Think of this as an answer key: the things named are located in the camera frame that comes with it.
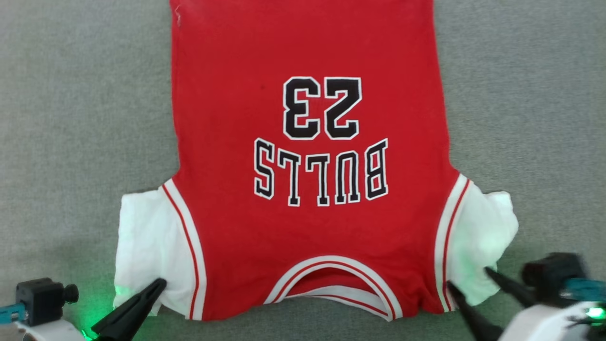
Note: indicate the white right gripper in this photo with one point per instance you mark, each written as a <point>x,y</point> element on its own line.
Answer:
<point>544,324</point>

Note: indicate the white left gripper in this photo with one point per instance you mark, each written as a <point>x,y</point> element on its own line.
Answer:
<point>52,331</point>

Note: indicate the red white Bulls jersey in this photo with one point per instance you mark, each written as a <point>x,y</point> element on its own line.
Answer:
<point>307,227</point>

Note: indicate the grey fabric sofa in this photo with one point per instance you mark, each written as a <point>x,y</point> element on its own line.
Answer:
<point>71,118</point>

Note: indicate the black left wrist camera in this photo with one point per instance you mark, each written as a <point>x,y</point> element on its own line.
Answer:
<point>40,298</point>

